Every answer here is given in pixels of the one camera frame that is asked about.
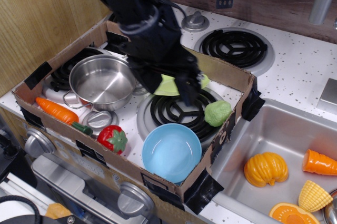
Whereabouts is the back right stove burner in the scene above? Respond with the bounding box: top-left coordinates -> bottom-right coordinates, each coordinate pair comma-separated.
194,27 -> 275,76

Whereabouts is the black cable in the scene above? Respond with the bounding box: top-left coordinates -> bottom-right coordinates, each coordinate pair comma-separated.
0,195 -> 42,224

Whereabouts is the yellow toy corn piece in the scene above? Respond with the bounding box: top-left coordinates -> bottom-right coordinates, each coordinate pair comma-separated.
298,180 -> 333,212

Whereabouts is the silver stovetop knob back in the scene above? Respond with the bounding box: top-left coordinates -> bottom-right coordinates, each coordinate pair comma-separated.
181,11 -> 210,32

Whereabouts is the blue plastic bowl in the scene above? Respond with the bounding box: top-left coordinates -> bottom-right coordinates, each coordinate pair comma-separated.
142,123 -> 202,184

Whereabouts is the red toy strawberry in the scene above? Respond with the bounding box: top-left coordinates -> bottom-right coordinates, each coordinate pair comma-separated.
96,125 -> 128,155

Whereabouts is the grey faucet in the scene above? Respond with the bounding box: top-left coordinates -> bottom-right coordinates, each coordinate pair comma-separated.
309,0 -> 333,25

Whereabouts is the front right stove burner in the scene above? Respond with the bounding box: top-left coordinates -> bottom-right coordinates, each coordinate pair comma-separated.
136,88 -> 223,152

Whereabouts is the silver oven knob left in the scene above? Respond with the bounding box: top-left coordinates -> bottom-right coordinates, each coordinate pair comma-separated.
24,128 -> 56,158

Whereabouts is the silver sink basin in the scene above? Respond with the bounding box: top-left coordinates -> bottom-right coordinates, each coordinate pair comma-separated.
211,99 -> 336,223

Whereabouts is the silver oven door handle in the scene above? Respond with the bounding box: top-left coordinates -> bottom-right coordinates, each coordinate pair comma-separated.
32,156 -> 148,223

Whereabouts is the orange toy pumpkin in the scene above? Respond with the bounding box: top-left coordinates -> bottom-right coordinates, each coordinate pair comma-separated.
244,152 -> 289,187

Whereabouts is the silver pot rim corner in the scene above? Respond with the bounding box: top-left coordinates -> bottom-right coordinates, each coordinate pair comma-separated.
323,190 -> 337,224

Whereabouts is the silver oven knob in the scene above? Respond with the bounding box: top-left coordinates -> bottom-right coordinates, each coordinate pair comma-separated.
117,182 -> 154,217
24,128 -> 56,158

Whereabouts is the yellow sponge piece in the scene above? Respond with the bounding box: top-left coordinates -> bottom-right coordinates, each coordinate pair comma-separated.
45,203 -> 72,219

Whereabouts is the orange toy fruit slice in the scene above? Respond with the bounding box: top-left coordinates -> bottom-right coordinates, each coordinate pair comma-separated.
269,202 -> 320,224

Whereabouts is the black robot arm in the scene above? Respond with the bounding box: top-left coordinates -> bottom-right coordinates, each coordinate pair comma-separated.
100,0 -> 202,105

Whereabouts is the cardboard fence box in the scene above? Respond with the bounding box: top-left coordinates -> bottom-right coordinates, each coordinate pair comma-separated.
13,21 -> 256,204

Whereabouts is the orange toy carrot piece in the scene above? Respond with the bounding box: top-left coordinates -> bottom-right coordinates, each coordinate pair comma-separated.
302,149 -> 336,176

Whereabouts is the green plastic plate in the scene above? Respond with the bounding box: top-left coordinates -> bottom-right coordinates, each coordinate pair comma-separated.
154,74 -> 210,96

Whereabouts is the silver stovetop knob middle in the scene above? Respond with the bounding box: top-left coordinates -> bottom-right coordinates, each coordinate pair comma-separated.
132,81 -> 148,96

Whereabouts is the front left stove burner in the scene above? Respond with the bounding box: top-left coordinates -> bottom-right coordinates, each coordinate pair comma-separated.
42,47 -> 111,105

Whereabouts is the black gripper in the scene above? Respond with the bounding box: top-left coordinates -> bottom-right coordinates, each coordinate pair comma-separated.
118,5 -> 203,106

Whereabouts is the silver stovetop knob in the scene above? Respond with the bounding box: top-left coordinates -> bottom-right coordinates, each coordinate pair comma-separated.
82,111 -> 119,139
132,81 -> 148,96
181,11 -> 210,32

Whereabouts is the stainless steel pot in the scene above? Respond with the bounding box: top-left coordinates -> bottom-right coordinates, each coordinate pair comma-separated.
63,54 -> 137,112

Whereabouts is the stove burner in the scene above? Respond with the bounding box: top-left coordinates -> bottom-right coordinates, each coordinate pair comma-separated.
42,47 -> 111,105
136,88 -> 223,152
194,27 -> 275,76

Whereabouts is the silver stovetop knob front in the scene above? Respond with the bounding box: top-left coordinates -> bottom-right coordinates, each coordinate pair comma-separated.
82,111 -> 119,139

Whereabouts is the silver oven knob right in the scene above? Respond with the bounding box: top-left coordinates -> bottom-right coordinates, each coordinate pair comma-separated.
117,182 -> 154,217

